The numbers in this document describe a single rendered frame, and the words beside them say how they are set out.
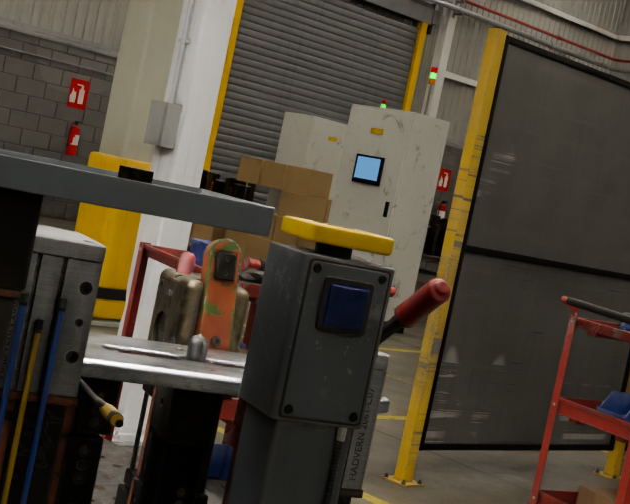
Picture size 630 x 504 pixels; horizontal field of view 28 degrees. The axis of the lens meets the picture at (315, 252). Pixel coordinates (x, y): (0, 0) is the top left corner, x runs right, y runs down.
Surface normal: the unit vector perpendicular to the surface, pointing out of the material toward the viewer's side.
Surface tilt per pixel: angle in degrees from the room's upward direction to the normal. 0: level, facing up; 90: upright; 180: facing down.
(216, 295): 78
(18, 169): 90
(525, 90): 89
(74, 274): 90
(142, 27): 90
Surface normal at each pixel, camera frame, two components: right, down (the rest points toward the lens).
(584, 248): 0.67, 0.19
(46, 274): 0.25, 0.11
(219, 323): 0.43, -0.07
